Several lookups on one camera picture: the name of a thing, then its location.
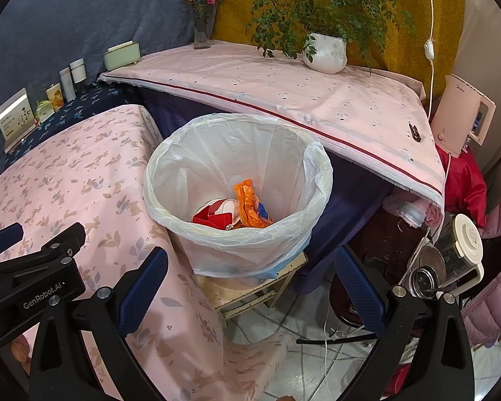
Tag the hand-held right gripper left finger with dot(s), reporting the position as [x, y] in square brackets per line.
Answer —
[144, 284]

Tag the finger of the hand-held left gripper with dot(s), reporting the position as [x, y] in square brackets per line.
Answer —
[4, 236]
[67, 236]

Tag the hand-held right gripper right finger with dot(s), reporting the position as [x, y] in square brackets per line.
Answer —
[359, 284]

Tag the red paper box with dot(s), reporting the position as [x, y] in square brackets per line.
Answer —
[211, 219]

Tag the blue wrapper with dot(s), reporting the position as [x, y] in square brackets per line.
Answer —
[265, 213]

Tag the orange plastic bag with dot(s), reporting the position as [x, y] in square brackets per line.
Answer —
[246, 204]

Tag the bin with white liner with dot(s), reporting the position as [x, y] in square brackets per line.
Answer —
[234, 154]

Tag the dark brown cabinet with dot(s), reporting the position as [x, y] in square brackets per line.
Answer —
[384, 250]

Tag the pink rabbit print tablecloth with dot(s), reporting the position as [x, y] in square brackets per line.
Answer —
[87, 167]

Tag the white face mask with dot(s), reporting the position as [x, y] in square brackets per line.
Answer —
[409, 213]

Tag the small wooden stool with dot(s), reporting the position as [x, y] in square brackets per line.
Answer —
[242, 296]

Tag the glass kettle with white lid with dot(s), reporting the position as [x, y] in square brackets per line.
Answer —
[463, 238]

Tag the white booklet box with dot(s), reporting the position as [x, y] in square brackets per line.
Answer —
[16, 121]

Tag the small green packet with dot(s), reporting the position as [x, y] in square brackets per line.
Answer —
[44, 112]

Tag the navy floral cloth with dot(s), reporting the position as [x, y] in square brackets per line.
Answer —
[83, 104]

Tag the orange patterned tin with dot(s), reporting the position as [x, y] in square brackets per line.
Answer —
[55, 98]

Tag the pink down jacket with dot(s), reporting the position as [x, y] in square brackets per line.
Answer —
[497, 300]

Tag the red garment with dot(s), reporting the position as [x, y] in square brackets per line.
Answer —
[463, 188]

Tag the black clip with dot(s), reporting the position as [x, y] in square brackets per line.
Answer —
[414, 133]

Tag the pale green tissue box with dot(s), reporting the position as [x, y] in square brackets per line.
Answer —
[121, 56]

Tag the pale pink shelf cloth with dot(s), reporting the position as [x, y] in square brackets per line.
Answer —
[275, 83]

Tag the blue backdrop cloth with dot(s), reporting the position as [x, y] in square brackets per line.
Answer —
[87, 8]

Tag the green plant in white pot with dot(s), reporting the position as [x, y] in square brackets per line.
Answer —
[325, 52]

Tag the glass vase with pink flowers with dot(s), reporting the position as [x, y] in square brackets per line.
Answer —
[202, 33]

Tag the yellow backdrop cloth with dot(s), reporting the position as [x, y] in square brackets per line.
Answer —
[229, 16]

